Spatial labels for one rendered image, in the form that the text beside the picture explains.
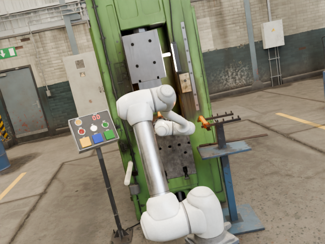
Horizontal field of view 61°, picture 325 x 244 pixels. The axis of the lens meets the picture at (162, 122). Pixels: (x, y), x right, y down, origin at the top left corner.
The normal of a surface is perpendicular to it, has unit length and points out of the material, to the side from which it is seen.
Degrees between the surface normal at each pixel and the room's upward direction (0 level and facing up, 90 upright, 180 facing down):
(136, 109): 71
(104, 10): 90
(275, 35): 90
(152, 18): 90
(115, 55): 90
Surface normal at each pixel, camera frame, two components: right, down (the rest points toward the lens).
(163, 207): 0.00, -0.28
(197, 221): 0.07, 0.06
